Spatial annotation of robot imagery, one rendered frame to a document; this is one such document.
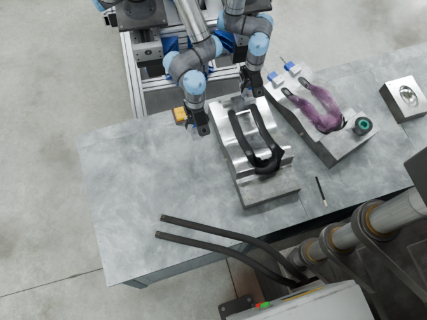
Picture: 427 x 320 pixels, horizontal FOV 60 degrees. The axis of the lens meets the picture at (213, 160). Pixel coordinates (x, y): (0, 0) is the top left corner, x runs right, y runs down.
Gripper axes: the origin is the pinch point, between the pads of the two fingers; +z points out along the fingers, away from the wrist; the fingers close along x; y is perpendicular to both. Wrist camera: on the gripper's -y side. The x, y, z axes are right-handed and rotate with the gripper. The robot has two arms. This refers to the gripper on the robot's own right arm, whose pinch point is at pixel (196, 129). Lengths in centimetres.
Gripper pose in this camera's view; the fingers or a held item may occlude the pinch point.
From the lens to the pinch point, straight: 156.7
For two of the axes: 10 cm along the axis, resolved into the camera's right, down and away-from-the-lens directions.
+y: -3.1, -8.9, 3.4
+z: -0.4, 3.7, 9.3
